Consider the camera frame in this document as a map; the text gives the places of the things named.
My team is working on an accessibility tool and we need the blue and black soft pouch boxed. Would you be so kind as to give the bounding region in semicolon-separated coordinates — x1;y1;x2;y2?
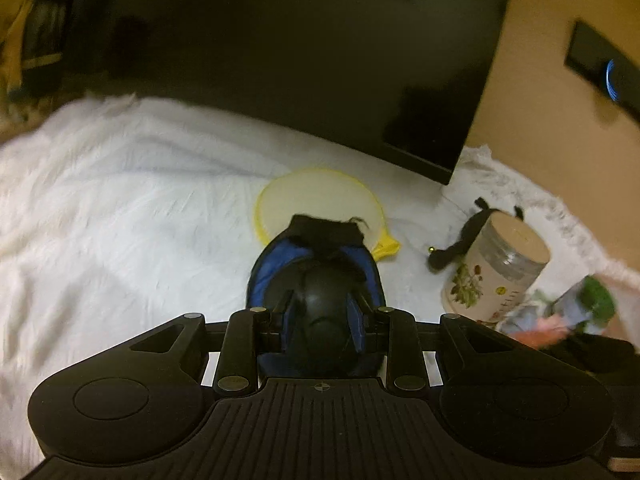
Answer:
247;214;386;379

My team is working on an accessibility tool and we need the white fluffy blanket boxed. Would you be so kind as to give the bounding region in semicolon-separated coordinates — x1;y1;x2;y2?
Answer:
0;92;640;480

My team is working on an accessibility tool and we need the black monitor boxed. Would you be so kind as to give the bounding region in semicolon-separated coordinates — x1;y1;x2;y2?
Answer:
64;0;517;187

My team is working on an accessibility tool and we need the dark bag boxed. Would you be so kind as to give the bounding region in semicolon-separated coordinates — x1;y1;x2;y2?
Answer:
19;0;83;97

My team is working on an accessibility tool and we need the floral print jar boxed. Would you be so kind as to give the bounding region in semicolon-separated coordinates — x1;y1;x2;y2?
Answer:
441;210;552;327

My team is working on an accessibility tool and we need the black power strip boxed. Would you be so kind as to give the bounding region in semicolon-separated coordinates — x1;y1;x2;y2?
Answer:
564;19;640;127

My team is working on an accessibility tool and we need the yellow rimmed round plate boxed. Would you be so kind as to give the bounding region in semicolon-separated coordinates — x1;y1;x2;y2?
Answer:
254;167;402;262

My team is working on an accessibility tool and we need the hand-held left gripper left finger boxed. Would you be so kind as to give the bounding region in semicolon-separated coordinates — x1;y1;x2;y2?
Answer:
129;296;296;396

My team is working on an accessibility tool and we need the colourful printed packet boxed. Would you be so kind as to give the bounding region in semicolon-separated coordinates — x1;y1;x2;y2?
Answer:
499;275;617;350

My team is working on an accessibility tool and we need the black collar with bell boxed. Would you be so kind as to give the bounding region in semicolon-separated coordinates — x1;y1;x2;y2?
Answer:
426;198;527;274

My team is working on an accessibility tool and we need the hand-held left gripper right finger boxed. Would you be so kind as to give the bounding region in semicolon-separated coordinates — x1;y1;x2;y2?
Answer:
345;296;522;393

